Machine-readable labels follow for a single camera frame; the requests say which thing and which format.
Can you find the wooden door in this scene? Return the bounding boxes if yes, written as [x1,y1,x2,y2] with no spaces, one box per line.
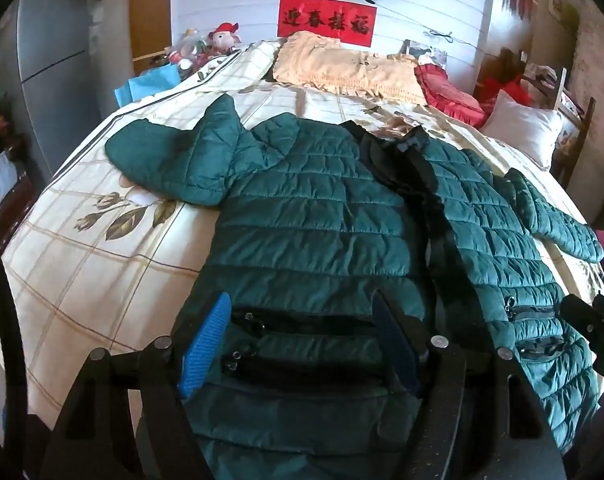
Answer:
[129,0,173,76]

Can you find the red frilled cushion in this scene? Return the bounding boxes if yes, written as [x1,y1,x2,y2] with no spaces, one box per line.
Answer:
[414,64,488,128]

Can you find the green quilted puffer jacket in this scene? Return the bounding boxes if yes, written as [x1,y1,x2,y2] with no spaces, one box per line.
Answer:
[104,94,604,480]

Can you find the framed photo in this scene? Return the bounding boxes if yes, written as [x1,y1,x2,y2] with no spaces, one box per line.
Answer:
[404,40,448,68]

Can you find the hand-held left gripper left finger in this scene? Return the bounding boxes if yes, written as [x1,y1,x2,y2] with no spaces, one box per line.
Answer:
[39,292,233,480]

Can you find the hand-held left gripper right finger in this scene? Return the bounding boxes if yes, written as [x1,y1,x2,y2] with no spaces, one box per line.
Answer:
[372,290,568,480]

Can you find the black wall cable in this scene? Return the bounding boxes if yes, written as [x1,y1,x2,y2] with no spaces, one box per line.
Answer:
[327,0,455,43]

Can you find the pile of small toys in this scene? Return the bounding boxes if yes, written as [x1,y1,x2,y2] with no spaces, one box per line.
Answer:
[164,30,213,73]

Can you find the red wall banner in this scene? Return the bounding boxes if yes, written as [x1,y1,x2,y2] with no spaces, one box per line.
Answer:
[277,0,378,38]

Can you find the yellow frilled pillow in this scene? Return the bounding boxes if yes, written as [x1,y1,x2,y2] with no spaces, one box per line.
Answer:
[272,31,428,106]

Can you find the wooden chair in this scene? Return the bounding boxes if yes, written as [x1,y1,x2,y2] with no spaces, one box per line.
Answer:
[522,50,597,188]

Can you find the white pillow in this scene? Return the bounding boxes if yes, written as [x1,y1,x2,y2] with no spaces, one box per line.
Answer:
[479,90,565,171]

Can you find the blue bag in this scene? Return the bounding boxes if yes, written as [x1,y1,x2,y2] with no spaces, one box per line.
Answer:
[114,64,182,108]

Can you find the grey refrigerator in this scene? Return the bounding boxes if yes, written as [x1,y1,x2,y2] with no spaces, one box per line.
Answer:
[12,0,103,176]

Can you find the plush toy with red hat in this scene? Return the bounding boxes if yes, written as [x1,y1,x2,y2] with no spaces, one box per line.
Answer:
[207,22,243,56]

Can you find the cream floral checked quilt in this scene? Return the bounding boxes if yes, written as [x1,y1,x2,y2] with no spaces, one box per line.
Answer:
[0,40,604,461]

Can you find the red clothes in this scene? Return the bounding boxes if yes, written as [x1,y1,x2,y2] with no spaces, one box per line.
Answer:
[482,50,533,106]

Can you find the black pole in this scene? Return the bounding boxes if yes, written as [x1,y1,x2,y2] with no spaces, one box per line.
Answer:
[0,220,28,480]

